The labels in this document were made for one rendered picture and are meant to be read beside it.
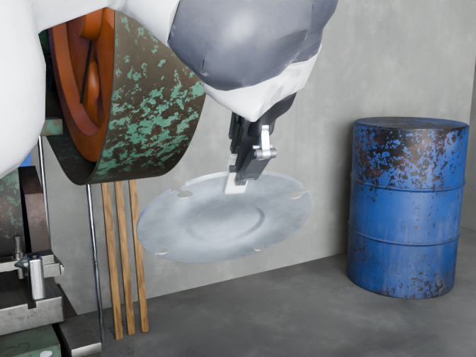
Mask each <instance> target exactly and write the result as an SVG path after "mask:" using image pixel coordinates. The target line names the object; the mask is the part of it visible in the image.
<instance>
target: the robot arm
mask: <svg viewBox="0 0 476 357"><path fill-rule="evenodd" d="M338 1H339V0H0V179H1V178H2V177H4V176H5V175H7V174H9V173H10V172H12V171H13V170H14V169H16V168H18V167H19V166H20V164H21V163H22V162H23V160H24V159H25V158H26V157H27V156H28V154H29V153H30V151H31V150H32V149H33V148H34V146H36V144H37V142H38V138H39V136H40V133H41V130H42V128H43V124H44V122H45V80H46V63H45V59H44V56H43V51H42V48H41V44H40V40H39V37H38V34H39V33H40V32H41V31H43V30H46V29H48V28H51V27H54V26H57V25H59V24H61V23H65V22H67V21H70V20H72V19H75V18H78V17H80V16H83V15H85V14H88V13H91V12H93V11H96V10H99V9H102V8H104V7H106V8H108V9H113V10H116V11H119V12H122V13H124V14H125V15H127V16H129V17H131V18H134V19H135V20H136V21H137V22H138V23H140V24H141V25H142V26H143V27H144V28H146V29H147V30H148V31H149V32H150V33H151V34H152V35H154V36H155V37H156V38H157V39H159V40H160V41H161V42H162V43H164V44H165V45H166V46H167V47H168V48H170V49H171V50H173V51H174V52H175V54H176V55H177V57H178V58H179V59H180V60H181V61H182V62H183V63H184V64H185V65H186V66H187V67H188V68H189V69H190V70H191V71H193V72H194V73H195V74H196V75H197V76H198V77H199V78H200V79H201V80H202V81H203V82H204V85H203V90H204V92H206V94H207V95H209V96H210V97H211V98H213V99H214V100H215V101H217V102H218V103H219V104H220V105H222V106H224V107H225V108H227V109H229V110H231V111H232V116H231V121H230V126H229V133H228V137H229V139H230V140H232V142H231V145H230V148H229V149H230V151H231V154H230V155H229V158H228V161H227V165H226V168H225V171H229V173H228V177H227V181H226V184H225V189H224V193H225V194H233V193H244V192H245V189H246V187H247V183H248V181H255V180H258V178H259V177H260V175H261V173H262V172H263V170H264V169H265V168H266V166H267V164H268V163H269V162H270V160H271V159H274V158H276V155H277V151H276V148H273V145H272V144H269V136H270V135H272V133H273V131H274V126H275V122H276V119H277V118H279V117H280V116H282V115H283V114H284V113H286V112H287V111H288V110H289V109H290V107H291V106H292V104H293V101H294V100H295V96H296V94H297V92H298V91H299V90H300V89H302V88H304V87H305V84H306V82H307V80H308V77H309V75H310V72H311V71H312V68H313V66H314V64H315V61H316V59H317V56H318V54H319V51H320V50H321V48H322V33H323V28H324V27H325V25H326V24H327V22H328V21H329V19H330V18H331V17H332V15H333V14H334V12H335V10H336V6H337V4H338Z"/></svg>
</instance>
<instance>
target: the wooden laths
mask: <svg viewBox="0 0 476 357"><path fill-rule="evenodd" d="M128 185H129V194H130V210H131V219H132V235H133V244H134V252H135V268H136V276H137V292H138V301H139V309H140V326H141V332H142V333H145V332H148V331H149V325H148V316H147V300H146V291H145V275H144V266H143V258H142V245H141V244H140V242H139V240H138V238H137V233H136V224H137V220H138V218H139V207H138V199H137V182H136V179H133V180H128ZM114 189H115V204H116V212H117V221H118V236H119V245H120V260H121V268H122V276H123V292H124V300H125V315H126V323H127V334H128V335H131V334H135V322H134V314H133V305H132V289H131V281H130V265H129V257H128V241H127V232H126V224H125V208H124V200H123V185H122V181H115V182H114ZM101 192H102V200H103V215H104V223H105V231H106V246H107V254H108V269H109V277H110V291H111V300H112V308H113V323H114V330H115V339H116V340H118V339H123V328H122V319H121V311H120V296H119V287H118V272H117V264H116V256H115V241H114V233H113V218H112V210H111V195H110V186H109V182H108V183H101ZM86 194H87V201H88V209H89V223H90V231H91V245H92V253H93V267H94V275H95V283H96V297H97V305H98V319H99V327H100V335H101V343H102V344H104V343H105V342H106V337H105V329H104V321H103V307H102V299H101V285H100V277H99V269H98V254H97V247H96V233H95V224H94V210H93V202H92V194H91V184H90V185H86Z"/></svg>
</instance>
